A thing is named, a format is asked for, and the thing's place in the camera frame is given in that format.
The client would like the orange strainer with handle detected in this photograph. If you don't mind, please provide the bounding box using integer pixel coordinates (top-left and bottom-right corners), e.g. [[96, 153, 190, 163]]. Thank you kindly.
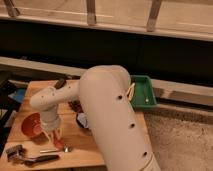
[[21, 113, 64, 149]]

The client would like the small metal clamp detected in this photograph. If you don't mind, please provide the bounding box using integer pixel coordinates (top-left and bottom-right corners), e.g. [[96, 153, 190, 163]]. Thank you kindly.
[[6, 145, 24, 162]]

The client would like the black handled tool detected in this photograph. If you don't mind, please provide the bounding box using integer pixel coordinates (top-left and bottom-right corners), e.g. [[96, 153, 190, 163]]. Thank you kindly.
[[24, 155, 60, 166]]

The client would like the metal spoon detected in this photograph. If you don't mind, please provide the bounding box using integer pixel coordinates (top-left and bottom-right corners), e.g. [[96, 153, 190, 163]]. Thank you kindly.
[[40, 146, 73, 154]]

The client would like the black rectangular block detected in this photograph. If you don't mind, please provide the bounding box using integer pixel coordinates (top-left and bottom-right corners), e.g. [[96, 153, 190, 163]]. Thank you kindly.
[[54, 79, 66, 89]]

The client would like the blue object at table edge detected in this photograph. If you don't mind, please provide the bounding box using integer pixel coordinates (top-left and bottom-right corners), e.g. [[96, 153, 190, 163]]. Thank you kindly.
[[10, 88, 26, 103]]

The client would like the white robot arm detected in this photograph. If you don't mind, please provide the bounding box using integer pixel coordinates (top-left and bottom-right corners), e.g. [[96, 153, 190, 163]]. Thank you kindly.
[[30, 65, 161, 171]]

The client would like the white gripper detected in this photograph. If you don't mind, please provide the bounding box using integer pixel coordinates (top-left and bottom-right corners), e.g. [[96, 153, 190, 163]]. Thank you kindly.
[[40, 107, 63, 141]]

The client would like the crumpled blue cloth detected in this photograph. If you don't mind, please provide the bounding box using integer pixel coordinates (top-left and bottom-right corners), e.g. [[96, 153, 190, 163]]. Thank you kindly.
[[78, 113, 89, 129]]

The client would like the green plastic tray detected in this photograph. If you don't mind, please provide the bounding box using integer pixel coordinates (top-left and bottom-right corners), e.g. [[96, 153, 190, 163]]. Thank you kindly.
[[131, 75, 157, 110]]

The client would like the dark purple bowl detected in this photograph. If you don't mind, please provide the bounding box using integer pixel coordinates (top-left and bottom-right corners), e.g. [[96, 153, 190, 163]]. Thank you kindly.
[[76, 113, 89, 129]]

